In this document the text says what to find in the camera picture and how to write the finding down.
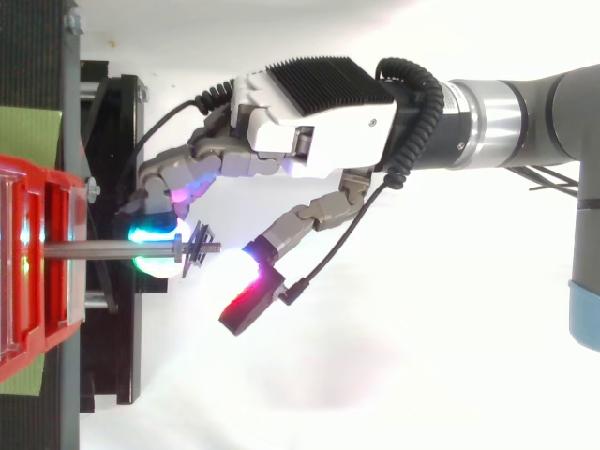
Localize metal rod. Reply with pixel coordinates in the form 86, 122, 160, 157
43, 235, 223, 263

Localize thin dark loops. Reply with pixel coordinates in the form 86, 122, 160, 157
181, 220, 217, 278

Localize red bin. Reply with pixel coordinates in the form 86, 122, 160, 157
0, 153, 90, 382

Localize black stand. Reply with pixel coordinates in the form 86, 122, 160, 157
0, 0, 150, 450

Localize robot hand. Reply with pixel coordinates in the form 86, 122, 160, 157
115, 55, 399, 338

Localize black coiled cable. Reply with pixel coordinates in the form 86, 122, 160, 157
374, 56, 445, 189

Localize thin black cable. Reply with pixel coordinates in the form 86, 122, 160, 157
117, 79, 235, 207
505, 164, 581, 201
279, 175, 398, 306

